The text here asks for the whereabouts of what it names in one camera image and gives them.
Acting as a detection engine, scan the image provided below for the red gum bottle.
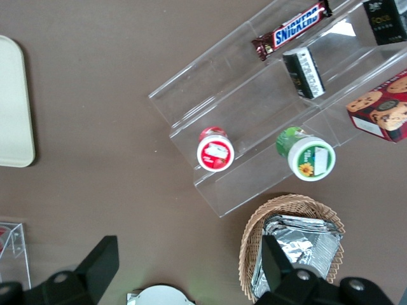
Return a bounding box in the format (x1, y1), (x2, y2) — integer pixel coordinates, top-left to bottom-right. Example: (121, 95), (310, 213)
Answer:
(196, 126), (236, 172)

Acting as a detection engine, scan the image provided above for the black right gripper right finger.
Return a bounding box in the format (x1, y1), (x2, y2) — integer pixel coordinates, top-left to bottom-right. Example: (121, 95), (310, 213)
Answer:
(254, 234), (397, 305)

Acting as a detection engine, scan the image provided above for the light wicker basket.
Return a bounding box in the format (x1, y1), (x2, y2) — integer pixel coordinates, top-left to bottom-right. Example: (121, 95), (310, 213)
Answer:
(238, 193), (346, 304)

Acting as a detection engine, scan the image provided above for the clear acrylic bottle rack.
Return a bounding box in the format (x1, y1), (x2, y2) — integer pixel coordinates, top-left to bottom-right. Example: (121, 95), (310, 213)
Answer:
(0, 222), (32, 282)

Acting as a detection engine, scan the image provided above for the red chocolate chip cookie box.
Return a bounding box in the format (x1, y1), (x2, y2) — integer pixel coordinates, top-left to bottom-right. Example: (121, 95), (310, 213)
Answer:
(345, 70), (407, 144)

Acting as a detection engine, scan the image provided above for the Snickers chocolate bar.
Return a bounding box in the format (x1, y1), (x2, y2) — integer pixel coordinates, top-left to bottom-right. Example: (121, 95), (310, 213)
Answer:
(251, 0), (333, 62)

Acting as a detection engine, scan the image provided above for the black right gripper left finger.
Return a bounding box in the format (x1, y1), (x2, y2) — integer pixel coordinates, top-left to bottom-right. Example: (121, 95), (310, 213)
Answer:
(0, 235), (120, 305)

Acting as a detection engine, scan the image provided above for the cream plastic tray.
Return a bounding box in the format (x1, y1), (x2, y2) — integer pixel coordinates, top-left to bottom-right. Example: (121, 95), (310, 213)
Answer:
(0, 34), (36, 168)

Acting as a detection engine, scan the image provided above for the clear acrylic stepped stand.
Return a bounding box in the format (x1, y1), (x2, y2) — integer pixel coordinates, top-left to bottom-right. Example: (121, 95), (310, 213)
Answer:
(148, 0), (407, 219)

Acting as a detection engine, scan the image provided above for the small black box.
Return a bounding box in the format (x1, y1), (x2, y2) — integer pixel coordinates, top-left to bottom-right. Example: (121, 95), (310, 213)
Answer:
(362, 0), (407, 46)
(282, 46), (326, 101)

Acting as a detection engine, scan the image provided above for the silver foil food container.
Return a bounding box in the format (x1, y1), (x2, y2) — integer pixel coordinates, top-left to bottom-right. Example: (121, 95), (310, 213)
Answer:
(251, 214), (344, 292)

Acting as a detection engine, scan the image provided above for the green gum bottle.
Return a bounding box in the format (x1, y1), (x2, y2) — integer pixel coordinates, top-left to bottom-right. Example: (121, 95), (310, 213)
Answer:
(275, 126), (337, 182)

